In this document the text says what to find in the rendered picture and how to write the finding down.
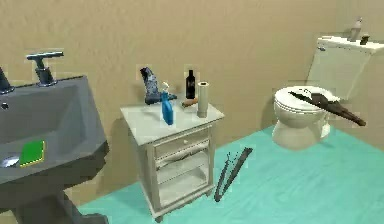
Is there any white bedside cabinet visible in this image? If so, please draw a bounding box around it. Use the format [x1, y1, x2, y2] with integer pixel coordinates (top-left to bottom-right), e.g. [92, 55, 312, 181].
[119, 99, 225, 223]

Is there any dark blue patterned cloth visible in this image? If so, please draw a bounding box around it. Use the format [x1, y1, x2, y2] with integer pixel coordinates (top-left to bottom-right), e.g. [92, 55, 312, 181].
[139, 66, 178, 106]

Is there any black bottle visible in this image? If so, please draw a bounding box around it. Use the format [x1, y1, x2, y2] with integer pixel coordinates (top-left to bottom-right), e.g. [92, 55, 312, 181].
[185, 69, 197, 100]

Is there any beige paper roll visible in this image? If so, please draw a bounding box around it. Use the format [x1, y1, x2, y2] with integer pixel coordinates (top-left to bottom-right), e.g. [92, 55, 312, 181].
[196, 80, 210, 119]

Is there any blue spray bottle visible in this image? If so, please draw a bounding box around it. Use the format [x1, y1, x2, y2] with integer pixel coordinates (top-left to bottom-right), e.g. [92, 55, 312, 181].
[160, 81, 175, 127]

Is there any grey soap bottle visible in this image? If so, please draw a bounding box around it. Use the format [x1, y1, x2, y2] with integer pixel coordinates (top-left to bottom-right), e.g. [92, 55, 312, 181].
[348, 16, 364, 43]

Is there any white toilet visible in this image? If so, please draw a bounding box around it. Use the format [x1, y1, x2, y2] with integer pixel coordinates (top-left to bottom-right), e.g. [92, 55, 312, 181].
[271, 34, 384, 151]

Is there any black thin bent rod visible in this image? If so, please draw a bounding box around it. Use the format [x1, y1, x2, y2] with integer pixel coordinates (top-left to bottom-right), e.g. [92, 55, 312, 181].
[214, 147, 254, 203]

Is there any grey tap handle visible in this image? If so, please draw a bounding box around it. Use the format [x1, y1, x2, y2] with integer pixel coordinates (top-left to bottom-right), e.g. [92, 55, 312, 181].
[26, 50, 65, 88]

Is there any dark grey sink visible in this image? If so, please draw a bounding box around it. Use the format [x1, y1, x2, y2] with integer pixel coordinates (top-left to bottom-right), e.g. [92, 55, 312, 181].
[0, 75, 111, 224]

